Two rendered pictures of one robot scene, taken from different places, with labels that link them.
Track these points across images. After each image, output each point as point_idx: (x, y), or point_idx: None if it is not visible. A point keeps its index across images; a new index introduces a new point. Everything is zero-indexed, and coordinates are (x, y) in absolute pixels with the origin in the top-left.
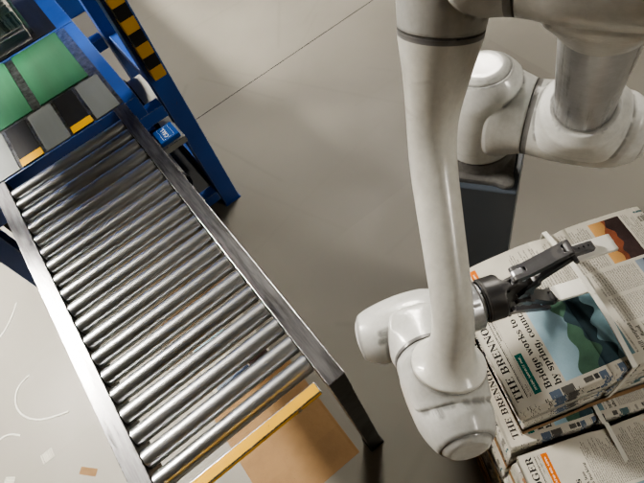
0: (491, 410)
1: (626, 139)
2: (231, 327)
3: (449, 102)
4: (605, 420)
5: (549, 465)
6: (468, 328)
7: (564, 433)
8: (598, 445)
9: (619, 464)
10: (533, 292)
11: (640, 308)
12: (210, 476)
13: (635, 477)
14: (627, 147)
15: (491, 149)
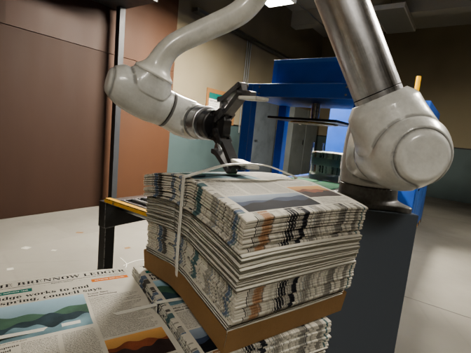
0: (127, 73)
1: (387, 129)
2: None
3: None
4: (158, 302)
5: (116, 277)
6: (163, 40)
7: (146, 292)
8: (133, 300)
9: (112, 309)
10: (223, 129)
11: (244, 185)
12: (123, 203)
13: (96, 317)
14: (383, 135)
15: (347, 160)
